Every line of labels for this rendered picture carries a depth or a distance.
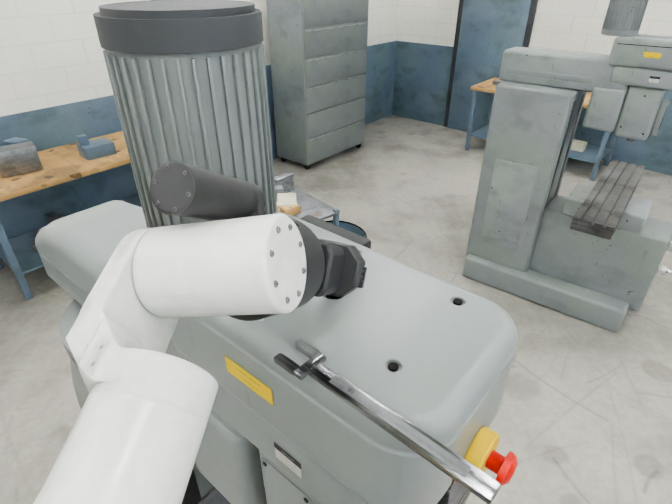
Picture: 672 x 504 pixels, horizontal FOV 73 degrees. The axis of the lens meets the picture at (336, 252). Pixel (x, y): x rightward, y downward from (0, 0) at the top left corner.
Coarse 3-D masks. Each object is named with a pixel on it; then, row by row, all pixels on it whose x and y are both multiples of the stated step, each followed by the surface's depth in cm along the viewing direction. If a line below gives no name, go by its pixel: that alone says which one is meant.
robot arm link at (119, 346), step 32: (128, 256) 30; (96, 288) 29; (128, 288) 29; (96, 320) 27; (128, 320) 29; (160, 320) 32; (96, 352) 25; (128, 352) 24; (160, 352) 24; (96, 384) 24; (128, 384) 23; (160, 384) 23; (192, 384) 24
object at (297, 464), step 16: (224, 400) 69; (224, 416) 72; (240, 416) 67; (256, 416) 64; (240, 432) 70; (256, 432) 66; (272, 432) 62; (272, 448) 64; (288, 448) 61; (288, 464) 63; (304, 464) 59; (304, 480) 62; (320, 480) 58; (336, 480) 56; (320, 496) 60; (336, 496) 57; (352, 496) 56
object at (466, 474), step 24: (288, 360) 48; (312, 360) 48; (336, 384) 46; (360, 408) 43; (384, 408) 43; (408, 432) 41; (432, 456) 39; (456, 456) 39; (456, 480) 38; (480, 480) 37
